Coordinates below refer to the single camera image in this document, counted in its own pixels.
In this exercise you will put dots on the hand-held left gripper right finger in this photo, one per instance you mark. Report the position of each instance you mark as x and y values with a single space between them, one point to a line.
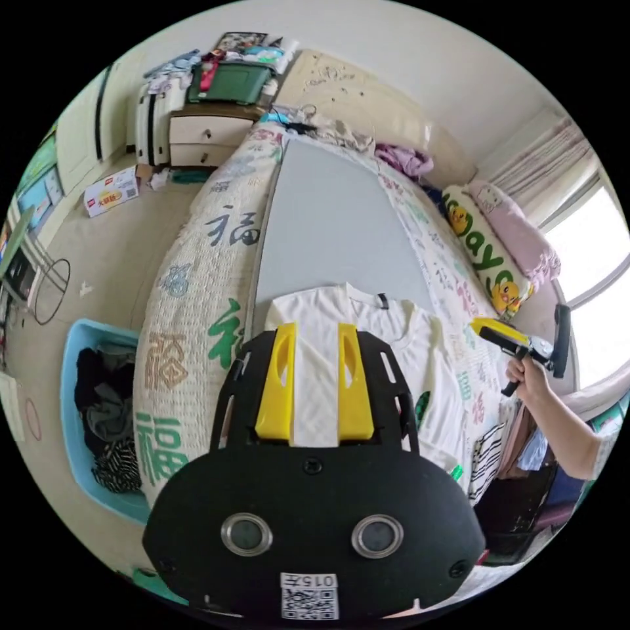
355 394

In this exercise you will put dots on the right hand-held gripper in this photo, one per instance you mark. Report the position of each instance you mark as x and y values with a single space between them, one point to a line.
522 347

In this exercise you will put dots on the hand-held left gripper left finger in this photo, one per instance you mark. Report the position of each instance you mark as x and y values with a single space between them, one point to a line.
275 389

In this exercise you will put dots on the person's right forearm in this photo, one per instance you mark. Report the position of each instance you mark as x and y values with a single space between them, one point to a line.
573 438

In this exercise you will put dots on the white long sleeve shirt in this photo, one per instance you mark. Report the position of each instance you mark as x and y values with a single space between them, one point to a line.
433 374

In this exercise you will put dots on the long pillow with duck print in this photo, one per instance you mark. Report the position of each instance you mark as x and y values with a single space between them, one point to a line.
480 246

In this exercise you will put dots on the person's right hand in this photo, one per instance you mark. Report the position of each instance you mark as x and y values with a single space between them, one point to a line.
532 381

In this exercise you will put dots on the pink pillow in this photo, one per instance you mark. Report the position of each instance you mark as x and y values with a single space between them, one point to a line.
517 231

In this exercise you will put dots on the window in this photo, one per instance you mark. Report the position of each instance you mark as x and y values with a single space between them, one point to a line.
598 275

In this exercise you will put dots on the pile of clothes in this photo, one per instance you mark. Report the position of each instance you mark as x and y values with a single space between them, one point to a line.
497 450

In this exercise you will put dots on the bed with printed quilt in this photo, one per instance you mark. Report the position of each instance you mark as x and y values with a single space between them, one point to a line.
197 275

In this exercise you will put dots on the pink curtain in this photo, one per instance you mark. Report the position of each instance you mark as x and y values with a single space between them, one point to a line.
546 162

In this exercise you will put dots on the blue basket with clothes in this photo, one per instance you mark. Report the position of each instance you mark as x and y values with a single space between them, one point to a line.
106 413

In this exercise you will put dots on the grey flat board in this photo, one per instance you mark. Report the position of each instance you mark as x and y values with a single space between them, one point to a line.
325 216

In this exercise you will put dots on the purple garment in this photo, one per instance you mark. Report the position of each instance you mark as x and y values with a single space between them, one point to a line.
406 158

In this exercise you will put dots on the black hoop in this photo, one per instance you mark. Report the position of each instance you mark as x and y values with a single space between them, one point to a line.
53 291

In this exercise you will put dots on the printed carton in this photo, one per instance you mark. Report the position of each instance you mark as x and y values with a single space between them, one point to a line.
110 193

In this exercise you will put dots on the white bedside cupboard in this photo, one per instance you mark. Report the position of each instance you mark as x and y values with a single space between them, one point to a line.
204 135

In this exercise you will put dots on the white suitcase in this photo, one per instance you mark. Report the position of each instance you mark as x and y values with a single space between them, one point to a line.
151 123

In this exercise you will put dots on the green storage bin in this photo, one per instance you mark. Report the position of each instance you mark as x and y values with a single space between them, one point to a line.
231 82

